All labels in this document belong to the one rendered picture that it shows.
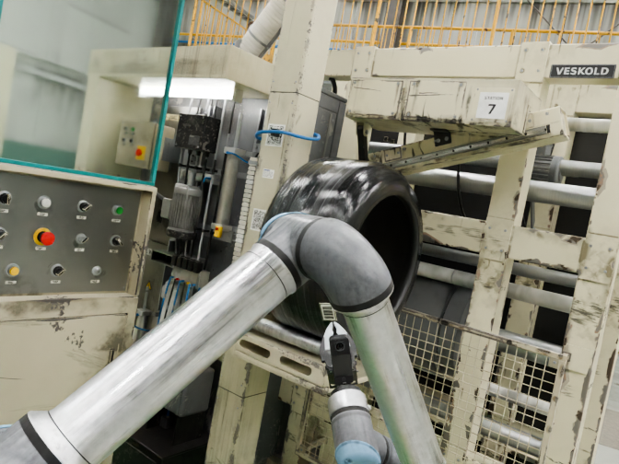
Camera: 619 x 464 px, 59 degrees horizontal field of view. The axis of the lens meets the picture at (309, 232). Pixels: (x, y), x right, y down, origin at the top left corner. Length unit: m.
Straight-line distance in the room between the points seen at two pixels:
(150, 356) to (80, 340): 0.96
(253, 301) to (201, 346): 0.11
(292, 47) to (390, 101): 0.38
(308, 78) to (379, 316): 1.11
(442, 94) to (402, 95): 0.15
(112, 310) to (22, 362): 0.30
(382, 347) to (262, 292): 0.23
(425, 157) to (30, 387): 1.45
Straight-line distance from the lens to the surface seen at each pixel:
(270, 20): 2.44
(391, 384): 1.03
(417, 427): 1.11
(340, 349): 1.29
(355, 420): 1.25
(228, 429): 2.02
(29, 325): 1.76
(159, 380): 0.91
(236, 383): 1.96
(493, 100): 1.80
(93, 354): 1.90
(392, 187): 1.63
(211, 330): 0.92
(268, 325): 1.73
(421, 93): 1.90
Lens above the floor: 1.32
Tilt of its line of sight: 3 degrees down
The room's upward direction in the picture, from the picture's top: 10 degrees clockwise
